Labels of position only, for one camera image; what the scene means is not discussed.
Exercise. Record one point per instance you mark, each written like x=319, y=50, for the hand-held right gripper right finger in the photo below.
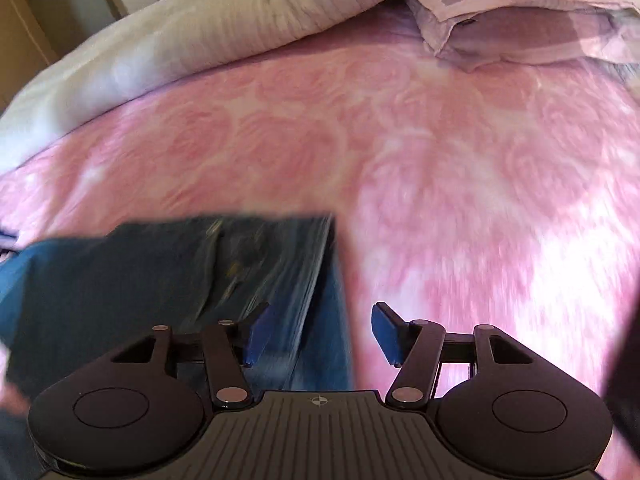
x=387, y=332

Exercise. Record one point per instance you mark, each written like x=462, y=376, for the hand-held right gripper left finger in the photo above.
x=256, y=335

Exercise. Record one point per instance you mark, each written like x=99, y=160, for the blue denim jeans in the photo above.
x=150, y=270

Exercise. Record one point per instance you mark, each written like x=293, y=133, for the pink rose blanket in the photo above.
x=400, y=160

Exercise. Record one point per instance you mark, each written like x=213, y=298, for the pink bordered pillow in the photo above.
x=525, y=20

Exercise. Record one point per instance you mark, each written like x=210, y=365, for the wooden door frame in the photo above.
x=20, y=35

